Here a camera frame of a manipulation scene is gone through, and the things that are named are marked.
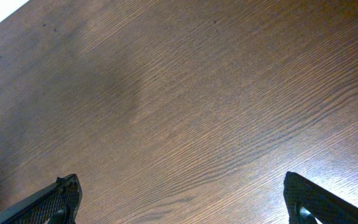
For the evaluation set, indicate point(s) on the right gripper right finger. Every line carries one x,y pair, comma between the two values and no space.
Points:
307,202

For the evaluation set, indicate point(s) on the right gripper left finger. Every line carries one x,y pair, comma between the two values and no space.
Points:
57,203

